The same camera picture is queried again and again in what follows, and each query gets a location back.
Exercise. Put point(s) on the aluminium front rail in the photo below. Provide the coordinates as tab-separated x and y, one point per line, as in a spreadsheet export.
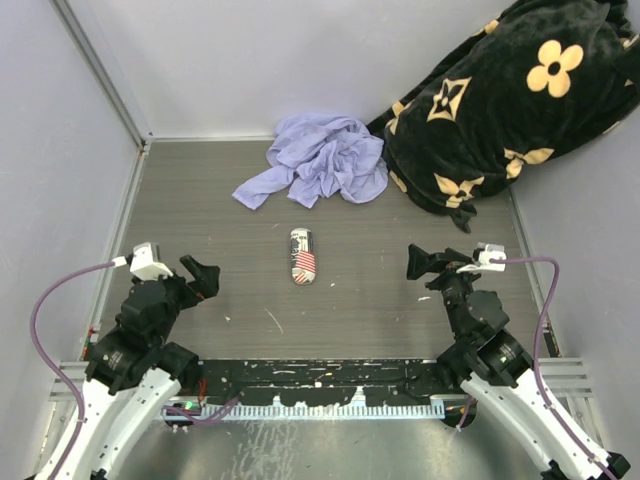
567	377

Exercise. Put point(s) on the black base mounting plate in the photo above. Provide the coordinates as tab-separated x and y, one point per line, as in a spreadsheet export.
324	397

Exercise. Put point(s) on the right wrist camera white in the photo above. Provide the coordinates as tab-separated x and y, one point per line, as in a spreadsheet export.
486	257

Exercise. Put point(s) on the slotted grey cable duct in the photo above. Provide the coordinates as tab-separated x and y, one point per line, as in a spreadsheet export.
355	410

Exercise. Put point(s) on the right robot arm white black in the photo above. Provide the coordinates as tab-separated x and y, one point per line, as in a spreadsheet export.
488	364

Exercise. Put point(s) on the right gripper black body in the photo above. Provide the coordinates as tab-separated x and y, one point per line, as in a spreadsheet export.
454	286

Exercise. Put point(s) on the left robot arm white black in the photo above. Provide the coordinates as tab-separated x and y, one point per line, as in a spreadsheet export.
132	372

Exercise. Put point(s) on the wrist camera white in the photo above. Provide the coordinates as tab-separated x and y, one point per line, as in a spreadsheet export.
486	257
144	263

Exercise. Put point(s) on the black floral plush blanket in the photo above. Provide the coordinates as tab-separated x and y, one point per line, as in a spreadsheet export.
536	83

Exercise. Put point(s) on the crumpled lavender cloth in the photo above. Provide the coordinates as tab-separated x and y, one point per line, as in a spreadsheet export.
315	156

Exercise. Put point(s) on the printed glasses case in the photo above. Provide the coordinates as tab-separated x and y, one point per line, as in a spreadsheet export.
302	256

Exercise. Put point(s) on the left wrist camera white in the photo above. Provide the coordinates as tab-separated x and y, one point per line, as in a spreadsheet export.
144	263

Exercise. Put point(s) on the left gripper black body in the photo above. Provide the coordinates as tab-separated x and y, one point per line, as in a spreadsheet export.
183	295

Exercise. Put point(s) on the aluminium frame post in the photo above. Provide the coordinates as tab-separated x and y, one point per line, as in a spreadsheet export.
85	31

